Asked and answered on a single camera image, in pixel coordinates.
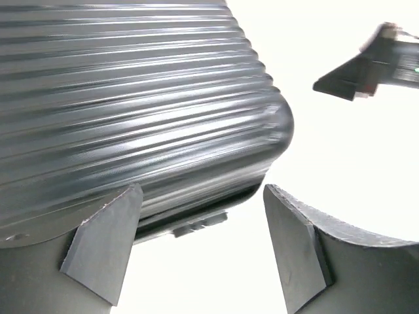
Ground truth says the black hard-shell suitcase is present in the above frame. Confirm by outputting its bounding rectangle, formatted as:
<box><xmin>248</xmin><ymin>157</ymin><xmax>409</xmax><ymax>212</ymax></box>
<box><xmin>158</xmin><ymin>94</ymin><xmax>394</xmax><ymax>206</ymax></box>
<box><xmin>1</xmin><ymin>1</ymin><xmax>294</xmax><ymax>241</ymax></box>

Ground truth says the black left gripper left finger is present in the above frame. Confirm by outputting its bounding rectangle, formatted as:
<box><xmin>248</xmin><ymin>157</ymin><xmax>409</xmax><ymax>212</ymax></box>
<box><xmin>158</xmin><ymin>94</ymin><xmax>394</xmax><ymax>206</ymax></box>
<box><xmin>1</xmin><ymin>184</ymin><xmax>143</xmax><ymax>313</ymax></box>

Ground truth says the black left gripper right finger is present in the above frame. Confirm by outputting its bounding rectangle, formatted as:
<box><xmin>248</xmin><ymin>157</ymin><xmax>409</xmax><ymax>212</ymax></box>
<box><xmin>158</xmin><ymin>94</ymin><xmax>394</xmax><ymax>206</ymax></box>
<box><xmin>263</xmin><ymin>184</ymin><xmax>418</xmax><ymax>314</ymax></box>

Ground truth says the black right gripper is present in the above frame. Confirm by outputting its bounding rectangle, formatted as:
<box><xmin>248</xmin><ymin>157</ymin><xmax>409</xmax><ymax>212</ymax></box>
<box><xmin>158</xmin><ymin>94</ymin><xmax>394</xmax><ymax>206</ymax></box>
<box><xmin>312</xmin><ymin>22</ymin><xmax>418</xmax><ymax>101</ymax></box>

